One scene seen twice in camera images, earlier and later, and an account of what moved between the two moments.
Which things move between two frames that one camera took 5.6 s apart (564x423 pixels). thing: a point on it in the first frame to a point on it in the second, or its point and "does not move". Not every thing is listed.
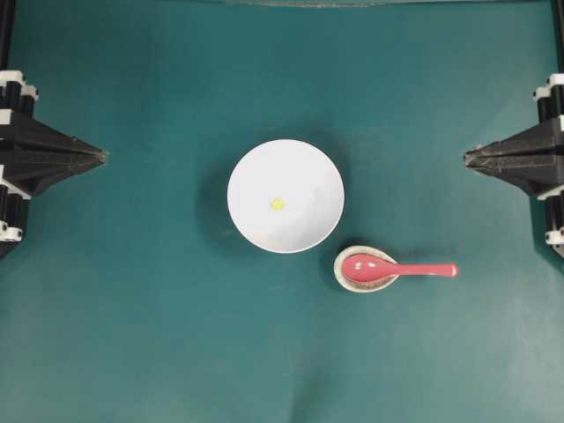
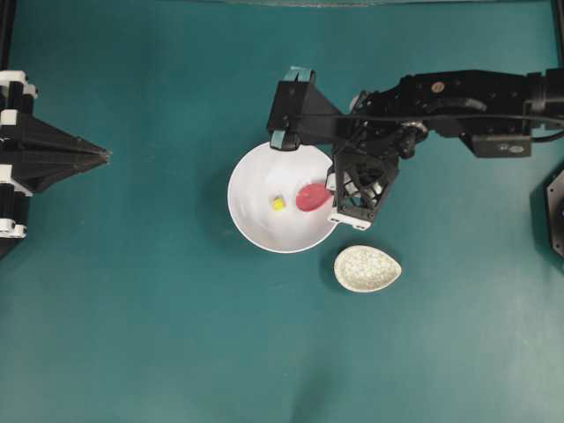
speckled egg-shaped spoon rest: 355,285 does not move
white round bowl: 305,177 does not move
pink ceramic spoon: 371,268 to 312,196
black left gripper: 33,154 does not move
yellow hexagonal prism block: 278,204 does not move
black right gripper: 532,158 to 302,110
